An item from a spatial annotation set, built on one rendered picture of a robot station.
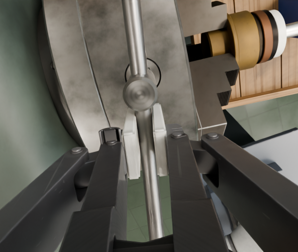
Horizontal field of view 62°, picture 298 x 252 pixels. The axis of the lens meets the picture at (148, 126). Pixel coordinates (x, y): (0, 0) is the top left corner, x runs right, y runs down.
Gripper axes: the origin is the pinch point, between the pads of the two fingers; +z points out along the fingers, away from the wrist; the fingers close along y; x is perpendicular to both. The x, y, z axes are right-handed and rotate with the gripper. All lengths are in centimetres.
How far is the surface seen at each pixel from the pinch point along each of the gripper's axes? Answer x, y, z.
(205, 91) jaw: -0.4, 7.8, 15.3
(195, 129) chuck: -3.0, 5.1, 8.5
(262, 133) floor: -57, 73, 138
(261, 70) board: -2, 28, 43
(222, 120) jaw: -3.5, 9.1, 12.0
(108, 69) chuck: 4.4, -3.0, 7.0
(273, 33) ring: 5.9, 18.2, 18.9
